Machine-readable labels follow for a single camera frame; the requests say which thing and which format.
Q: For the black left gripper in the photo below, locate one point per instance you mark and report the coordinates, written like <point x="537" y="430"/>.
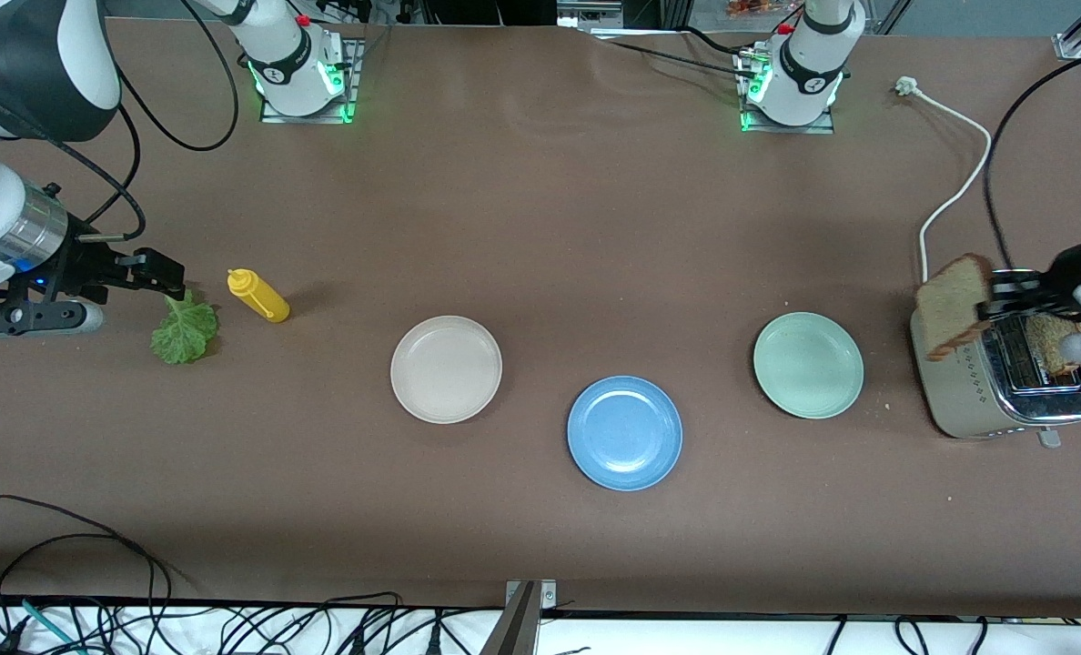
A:
<point x="1062" y="267"/>

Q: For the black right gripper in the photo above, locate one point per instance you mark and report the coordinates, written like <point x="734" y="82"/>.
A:
<point x="83" y="267"/>

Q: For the green lettuce leaf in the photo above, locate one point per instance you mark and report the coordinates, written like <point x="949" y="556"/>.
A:
<point x="184" y="332"/>

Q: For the brown bread slice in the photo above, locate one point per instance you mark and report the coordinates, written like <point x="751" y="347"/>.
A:
<point x="952" y="305"/>
<point x="1050" y="346"/>

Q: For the yellow squeeze bottle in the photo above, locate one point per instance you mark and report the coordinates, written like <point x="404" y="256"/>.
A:
<point x="263" y="298"/>

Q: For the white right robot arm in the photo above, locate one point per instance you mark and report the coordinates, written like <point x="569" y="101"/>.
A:
<point x="40" y="64"/>

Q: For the mint green plate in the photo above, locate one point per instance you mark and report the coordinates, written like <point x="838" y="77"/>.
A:
<point x="809" y="366"/>

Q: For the pale beige plate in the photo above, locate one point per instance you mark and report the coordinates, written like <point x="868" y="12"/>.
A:
<point x="446" y="368"/>

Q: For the blue plate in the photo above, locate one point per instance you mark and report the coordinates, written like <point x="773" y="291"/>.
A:
<point x="624" y="433"/>

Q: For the silver beige toaster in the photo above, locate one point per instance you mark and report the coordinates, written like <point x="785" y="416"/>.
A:
<point x="959" y="391"/>

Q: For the orange object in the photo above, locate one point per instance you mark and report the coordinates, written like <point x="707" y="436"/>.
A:
<point x="750" y="7"/>

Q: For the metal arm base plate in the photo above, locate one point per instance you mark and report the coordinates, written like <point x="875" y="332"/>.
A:
<point x="782" y="128"/>
<point x="351" y="73"/>

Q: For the grey metal post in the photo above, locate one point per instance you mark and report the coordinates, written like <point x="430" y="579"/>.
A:
<point x="515" y="628"/>

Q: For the silver metal bracket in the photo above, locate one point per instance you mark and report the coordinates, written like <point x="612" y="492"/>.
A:
<point x="548" y="593"/>

